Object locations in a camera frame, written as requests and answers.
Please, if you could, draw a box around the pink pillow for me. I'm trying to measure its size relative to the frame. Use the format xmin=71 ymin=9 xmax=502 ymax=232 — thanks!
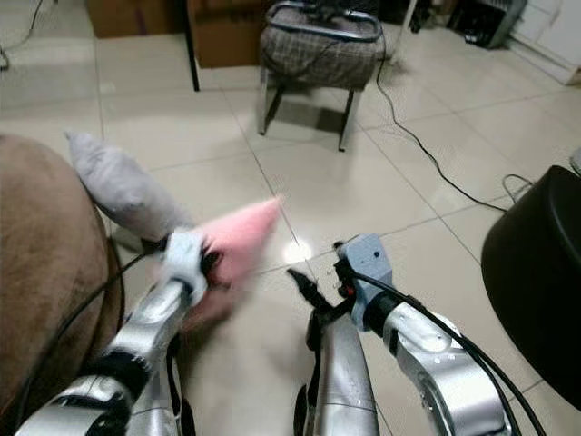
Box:
xmin=189 ymin=195 xmax=285 ymax=330

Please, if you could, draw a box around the grey pillow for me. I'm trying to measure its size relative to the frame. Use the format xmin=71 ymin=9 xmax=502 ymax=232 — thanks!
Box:
xmin=64 ymin=131 xmax=193 ymax=244

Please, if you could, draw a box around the silver robot right leg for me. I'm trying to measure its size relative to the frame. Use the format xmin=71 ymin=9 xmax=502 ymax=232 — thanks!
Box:
xmin=291 ymin=312 xmax=383 ymax=436

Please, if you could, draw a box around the plaid fabric basket stool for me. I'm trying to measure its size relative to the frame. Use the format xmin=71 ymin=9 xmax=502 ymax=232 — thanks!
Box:
xmin=255 ymin=1 xmax=386 ymax=153

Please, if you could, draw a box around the black round chair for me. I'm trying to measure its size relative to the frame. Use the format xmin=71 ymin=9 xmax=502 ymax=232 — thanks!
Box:
xmin=480 ymin=164 xmax=581 ymax=411

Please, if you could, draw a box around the large brown cardboard box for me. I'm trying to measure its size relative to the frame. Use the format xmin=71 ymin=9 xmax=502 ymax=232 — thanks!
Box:
xmin=189 ymin=0 xmax=274 ymax=70

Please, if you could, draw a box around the small brown cardboard box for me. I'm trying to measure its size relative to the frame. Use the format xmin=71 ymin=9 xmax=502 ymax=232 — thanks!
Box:
xmin=85 ymin=0 xmax=189 ymax=40

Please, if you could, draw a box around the black grey appliance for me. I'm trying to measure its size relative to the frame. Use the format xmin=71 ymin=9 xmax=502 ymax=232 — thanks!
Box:
xmin=444 ymin=0 xmax=528 ymax=50

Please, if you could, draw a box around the white cabinet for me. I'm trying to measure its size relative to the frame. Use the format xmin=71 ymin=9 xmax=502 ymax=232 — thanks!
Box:
xmin=508 ymin=0 xmax=581 ymax=84

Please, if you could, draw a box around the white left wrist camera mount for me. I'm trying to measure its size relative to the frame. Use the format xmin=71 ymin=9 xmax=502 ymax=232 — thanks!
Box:
xmin=160 ymin=227 xmax=210 ymax=306

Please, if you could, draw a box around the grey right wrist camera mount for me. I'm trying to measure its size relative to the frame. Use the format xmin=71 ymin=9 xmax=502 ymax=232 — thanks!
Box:
xmin=335 ymin=233 xmax=394 ymax=333

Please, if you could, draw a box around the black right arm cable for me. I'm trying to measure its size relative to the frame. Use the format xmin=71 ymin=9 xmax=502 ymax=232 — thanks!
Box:
xmin=343 ymin=271 xmax=547 ymax=436

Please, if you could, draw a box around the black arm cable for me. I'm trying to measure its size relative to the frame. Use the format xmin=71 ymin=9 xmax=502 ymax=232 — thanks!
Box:
xmin=14 ymin=247 xmax=170 ymax=432
xmin=343 ymin=271 xmax=547 ymax=436

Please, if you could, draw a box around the black floor cable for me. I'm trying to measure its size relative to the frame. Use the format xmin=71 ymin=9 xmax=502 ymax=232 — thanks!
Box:
xmin=375 ymin=32 xmax=538 ymax=215

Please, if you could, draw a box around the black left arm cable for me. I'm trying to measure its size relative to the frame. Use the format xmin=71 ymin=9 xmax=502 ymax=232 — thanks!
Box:
xmin=14 ymin=247 xmax=170 ymax=432

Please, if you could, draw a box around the black upright post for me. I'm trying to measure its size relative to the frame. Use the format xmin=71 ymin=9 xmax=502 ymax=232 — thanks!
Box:
xmin=184 ymin=0 xmax=202 ymax=93

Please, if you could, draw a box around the thin black wire loop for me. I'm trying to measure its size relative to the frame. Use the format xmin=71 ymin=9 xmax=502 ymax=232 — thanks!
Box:
xmin=0 ymin=0 xmax=41 ymax=73

